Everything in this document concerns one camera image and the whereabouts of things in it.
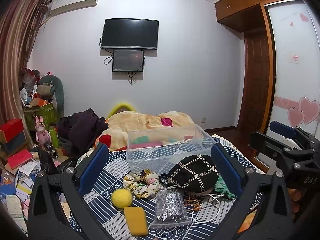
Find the floral fabric scrunchie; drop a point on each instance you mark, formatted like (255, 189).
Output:
(144, 184)

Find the large wall television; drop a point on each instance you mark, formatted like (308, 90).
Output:
(122, 33)

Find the red gift box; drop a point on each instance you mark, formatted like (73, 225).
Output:
(10, 130)

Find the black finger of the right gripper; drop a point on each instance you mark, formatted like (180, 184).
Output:
(282, 129)

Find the dark purple clothing pile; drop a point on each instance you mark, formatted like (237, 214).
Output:
(77, 133)

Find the yellow sponge block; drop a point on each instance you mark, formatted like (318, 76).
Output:
(136, 221)

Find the yellow felt ball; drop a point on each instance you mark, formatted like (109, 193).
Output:
(121, 198)

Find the wooden wardrobe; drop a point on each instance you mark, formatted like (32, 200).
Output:
(250, 18)

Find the green water bottle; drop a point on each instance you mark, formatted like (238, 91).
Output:
(54, 136)

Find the black quilted handbag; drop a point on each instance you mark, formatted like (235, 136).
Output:
(196, 173)

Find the frosted sliding door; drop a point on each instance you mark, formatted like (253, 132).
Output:
(295, 30)

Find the green knitted glove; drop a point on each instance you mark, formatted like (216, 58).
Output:
(220, 187)

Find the white air conditioner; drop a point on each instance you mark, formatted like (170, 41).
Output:
(61, 6)

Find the small wall monitor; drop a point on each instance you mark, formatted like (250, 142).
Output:
(128, 61)

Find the person's right hand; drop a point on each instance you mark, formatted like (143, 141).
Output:
(295, 196)

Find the green cardboard box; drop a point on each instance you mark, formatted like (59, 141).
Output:
(48, 112)

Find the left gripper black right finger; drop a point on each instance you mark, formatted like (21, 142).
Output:
(273, 219)

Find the pink rabbit toy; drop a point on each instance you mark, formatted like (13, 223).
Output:
(42, 135)

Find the dark blue box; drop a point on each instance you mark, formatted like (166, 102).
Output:
(14, 144)

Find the clear plastic storage bin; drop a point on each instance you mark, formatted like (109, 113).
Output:
(161, 149)

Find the yellow plush toy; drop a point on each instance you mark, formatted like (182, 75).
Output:
(120, 107)

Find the green dinosaur plush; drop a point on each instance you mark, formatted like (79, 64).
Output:
(51, 87)

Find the striped red curtain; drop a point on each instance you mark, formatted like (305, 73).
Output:
(19, 27)

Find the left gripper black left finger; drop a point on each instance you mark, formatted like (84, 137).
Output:
(46, 218)

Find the red book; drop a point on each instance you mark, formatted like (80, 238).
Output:
(19, 158)

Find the beige fleece blanket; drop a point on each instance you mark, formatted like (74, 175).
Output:
(115, 137)

